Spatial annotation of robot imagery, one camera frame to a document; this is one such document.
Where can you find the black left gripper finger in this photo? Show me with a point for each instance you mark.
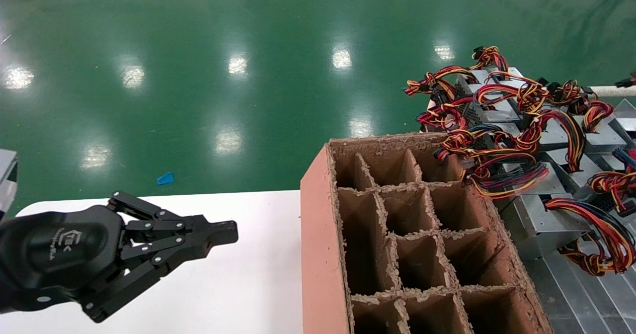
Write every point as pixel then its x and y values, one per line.
pixel 218 228

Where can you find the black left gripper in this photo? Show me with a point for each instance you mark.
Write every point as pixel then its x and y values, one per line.
pixel 59 252

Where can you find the small blue scrap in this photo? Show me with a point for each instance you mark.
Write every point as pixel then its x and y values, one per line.
pixel 165 178

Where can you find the brown cardboard box with dividers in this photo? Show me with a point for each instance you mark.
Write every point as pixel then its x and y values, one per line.
pixel 323 254

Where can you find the grey power supply perforated side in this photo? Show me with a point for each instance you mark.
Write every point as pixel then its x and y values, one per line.
pixel 502 110

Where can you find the large grey metal power supply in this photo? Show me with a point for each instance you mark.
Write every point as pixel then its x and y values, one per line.
pixel 541 224

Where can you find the white pipe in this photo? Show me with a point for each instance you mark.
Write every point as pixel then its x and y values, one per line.
pixel 621 91

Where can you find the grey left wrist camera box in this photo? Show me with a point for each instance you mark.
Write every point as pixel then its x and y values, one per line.
pixel 6 180

